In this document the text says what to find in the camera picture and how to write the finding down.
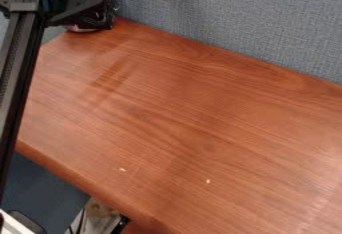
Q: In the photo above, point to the stainless steel pot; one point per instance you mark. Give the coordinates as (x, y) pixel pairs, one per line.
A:
(77, 29)

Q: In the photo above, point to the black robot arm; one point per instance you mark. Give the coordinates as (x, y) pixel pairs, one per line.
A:
(30, 17)

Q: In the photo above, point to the white object at corner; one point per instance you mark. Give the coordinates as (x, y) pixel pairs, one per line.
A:
(17, 223)

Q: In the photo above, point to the metal table leg frame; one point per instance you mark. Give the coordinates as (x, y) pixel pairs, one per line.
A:
(98, 219)

